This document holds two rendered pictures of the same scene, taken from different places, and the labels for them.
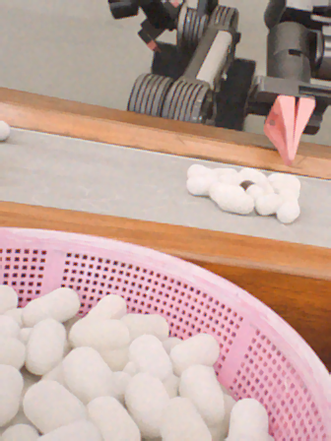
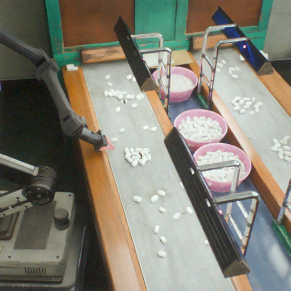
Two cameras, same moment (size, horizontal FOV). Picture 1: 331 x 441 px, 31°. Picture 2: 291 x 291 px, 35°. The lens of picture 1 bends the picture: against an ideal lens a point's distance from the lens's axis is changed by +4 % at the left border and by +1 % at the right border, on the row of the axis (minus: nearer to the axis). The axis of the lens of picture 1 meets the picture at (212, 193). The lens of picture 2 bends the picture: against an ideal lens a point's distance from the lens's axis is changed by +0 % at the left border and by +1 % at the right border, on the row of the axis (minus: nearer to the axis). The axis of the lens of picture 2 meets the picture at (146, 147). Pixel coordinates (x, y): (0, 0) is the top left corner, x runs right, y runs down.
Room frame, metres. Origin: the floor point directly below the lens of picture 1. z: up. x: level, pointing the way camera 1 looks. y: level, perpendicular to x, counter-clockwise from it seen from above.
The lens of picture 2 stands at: (0.73, 1.54, 2.18)
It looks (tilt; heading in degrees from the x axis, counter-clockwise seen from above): 41 degrees down; 263
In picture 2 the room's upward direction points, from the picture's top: 1 degrees clockwise
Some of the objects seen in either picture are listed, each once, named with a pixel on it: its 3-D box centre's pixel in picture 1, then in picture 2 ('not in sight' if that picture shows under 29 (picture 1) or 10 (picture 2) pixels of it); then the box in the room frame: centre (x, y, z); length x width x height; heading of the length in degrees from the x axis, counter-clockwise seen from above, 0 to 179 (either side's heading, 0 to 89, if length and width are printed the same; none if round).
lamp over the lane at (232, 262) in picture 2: not in sight; (201, 191); (0.42, 0.52, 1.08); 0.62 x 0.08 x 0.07; 99
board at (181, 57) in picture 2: not in sight; (163, 59); (0.35, -0.87, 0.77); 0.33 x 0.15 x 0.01; 9
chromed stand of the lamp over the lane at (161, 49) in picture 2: not in sight; (149, 79); (0.48, -0.45, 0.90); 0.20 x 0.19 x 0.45; 99
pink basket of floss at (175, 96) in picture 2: not in sight; (174, 85); (0.31, -0.65, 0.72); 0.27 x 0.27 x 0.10
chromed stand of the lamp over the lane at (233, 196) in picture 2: not in sight; (218, 222); (0.34, 0.51, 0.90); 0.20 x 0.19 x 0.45; 99
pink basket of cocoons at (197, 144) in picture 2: not in sight; (199, 132); (0.25, -0.22, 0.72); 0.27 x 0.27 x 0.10
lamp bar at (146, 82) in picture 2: not in sight; (133, 50); (0.56, -0.44, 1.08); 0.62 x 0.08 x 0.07; 99
